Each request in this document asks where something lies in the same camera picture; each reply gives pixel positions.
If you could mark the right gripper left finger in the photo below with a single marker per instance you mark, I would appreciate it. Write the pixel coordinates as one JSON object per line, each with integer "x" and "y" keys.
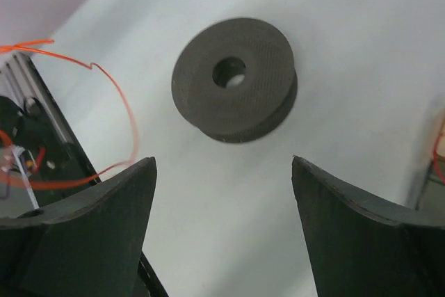
{"x": 89, "y": 244}

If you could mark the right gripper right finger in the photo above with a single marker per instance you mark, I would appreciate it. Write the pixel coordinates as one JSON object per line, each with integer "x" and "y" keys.
{"x": 362, "y": 245}

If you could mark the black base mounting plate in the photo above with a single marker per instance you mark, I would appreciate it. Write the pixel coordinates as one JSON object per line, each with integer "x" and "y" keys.
{"x": 46, "y": 156}

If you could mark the black cable spool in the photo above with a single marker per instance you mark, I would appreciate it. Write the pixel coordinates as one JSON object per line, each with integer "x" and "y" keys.
{"x": 236, "y": 80}

